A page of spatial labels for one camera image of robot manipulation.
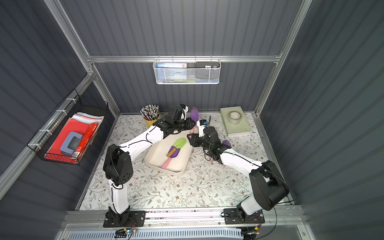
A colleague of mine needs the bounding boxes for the white wire wall basket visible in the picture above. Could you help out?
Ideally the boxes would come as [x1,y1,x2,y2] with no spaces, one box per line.
[153,59,222,85]

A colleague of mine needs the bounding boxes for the pale green box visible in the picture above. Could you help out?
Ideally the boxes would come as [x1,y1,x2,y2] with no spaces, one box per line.
[220,106,252,137]

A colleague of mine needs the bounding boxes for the blue box in basket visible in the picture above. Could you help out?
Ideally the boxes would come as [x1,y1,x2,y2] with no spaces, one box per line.
[154,63,188,83]

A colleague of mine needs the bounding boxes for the purple square shovel pink handle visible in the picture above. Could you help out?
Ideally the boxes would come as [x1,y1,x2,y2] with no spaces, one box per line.
[222,140,232,149]

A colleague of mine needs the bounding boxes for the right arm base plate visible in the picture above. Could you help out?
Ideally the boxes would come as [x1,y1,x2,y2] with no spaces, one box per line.
[221,208,265,225]

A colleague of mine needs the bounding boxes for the black device in basket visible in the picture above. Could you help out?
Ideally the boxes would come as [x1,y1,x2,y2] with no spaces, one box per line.
[195,62,221,82]

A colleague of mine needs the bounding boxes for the small green circuit board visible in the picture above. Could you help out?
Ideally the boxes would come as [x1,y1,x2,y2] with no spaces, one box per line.
[114,228,137,240]

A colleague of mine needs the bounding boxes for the purple round shovel pink handle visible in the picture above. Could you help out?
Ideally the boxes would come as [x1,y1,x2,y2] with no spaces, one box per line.
[161,146,180,169]

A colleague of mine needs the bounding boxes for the white vented panel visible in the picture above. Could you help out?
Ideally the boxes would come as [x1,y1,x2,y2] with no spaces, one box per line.
[67,228,243,240]

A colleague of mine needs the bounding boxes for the green shovel wooden handle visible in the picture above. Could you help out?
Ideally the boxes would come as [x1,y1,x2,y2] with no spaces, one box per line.
[171,138,187,150]

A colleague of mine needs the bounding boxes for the black wire side basket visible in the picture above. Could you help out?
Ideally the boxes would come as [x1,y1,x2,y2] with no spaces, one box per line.
[28,95,109,165]

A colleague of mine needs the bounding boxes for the purple pointed shovel pink handle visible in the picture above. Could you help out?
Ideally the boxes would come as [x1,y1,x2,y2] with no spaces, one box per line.
[190,107,199,134]

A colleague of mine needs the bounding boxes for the bundle of pencils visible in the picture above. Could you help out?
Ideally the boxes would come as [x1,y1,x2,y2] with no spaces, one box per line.
[140,105,160,121]

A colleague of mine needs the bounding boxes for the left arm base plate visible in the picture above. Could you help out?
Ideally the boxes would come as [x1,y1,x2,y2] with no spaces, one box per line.
[103,211,146,228]

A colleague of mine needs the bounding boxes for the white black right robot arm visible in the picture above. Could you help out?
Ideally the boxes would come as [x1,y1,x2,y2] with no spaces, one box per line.
[187,127,290,216]

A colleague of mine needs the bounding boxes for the yellow pencil cup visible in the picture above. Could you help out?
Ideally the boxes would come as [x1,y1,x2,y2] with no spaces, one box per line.
[144,116,161,129]

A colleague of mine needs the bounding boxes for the red stapler box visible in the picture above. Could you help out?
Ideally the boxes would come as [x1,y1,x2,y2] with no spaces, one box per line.
[72,123,99,161]

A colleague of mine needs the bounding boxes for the red folder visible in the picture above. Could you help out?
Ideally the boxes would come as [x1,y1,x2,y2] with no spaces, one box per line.
[47,118,90,155]

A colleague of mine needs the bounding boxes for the grey blue hole punch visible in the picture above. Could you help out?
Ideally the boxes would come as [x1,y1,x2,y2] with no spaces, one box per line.
[60,132,83,156]

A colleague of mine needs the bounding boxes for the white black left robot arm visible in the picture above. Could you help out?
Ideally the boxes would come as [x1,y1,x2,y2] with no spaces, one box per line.
[103,104,199,215]

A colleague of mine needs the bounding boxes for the white tape roll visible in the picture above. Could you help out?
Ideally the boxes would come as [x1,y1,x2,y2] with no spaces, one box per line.
[228,111,242,125]

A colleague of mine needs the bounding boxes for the cream plastic storage tray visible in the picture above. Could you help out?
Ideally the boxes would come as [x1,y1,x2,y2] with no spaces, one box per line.
[145,130,193,176]

